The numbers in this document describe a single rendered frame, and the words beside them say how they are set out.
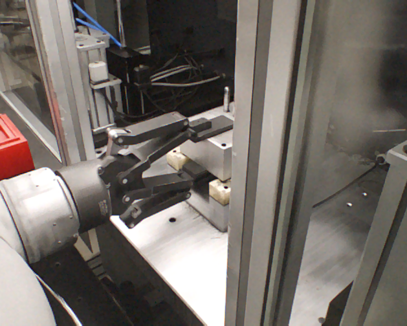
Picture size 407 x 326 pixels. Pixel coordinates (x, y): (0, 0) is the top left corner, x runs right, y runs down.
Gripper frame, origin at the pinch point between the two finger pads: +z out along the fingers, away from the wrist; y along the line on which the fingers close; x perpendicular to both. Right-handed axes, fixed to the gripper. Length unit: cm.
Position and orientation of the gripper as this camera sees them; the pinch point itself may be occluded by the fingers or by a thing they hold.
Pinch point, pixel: (210, 145)
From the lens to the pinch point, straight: 53.1
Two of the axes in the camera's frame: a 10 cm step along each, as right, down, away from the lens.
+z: 7.9, -3.3, 5.2
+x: -6.1, -4.3, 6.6
